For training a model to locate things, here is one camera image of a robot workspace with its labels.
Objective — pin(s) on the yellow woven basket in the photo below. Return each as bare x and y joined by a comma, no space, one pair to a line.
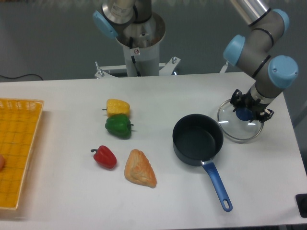
19,121

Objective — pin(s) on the dark saucepan blue handle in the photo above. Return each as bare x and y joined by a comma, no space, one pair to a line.
197,139

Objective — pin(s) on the white metal base frame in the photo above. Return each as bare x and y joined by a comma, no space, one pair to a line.
165,69

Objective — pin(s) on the golden pastry turnover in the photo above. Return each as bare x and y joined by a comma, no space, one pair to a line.
138,169

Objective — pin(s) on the black device table edge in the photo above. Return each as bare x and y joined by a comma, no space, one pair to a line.
301,200

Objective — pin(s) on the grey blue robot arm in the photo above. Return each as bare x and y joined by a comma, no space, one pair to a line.
271,74

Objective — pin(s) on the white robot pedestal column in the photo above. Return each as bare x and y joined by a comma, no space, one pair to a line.
141,46

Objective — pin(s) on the yellow bell pepper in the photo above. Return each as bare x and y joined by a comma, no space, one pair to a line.
116,107

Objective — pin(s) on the red bell pepper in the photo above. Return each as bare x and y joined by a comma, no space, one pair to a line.
104,157

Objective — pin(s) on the green bell pepper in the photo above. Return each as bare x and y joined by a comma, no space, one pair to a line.
119,125

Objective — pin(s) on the glass lid blue knob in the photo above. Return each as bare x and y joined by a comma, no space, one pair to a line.
237,123

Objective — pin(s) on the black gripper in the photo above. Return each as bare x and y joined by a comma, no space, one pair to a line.
259,111

